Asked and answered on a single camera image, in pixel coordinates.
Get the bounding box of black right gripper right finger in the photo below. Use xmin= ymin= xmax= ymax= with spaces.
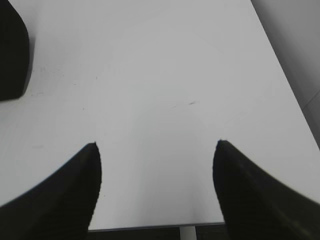
xmin=212 ymin=140 xmax=320 ymax=240

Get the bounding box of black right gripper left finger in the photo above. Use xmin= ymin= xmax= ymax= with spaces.
xmin=0 ymin=143 xmax=102 ymax=240

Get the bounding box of black canvas tote bag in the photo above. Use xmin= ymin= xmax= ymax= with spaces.
xmin=0 ymin=0 xmax=30 ymax=101

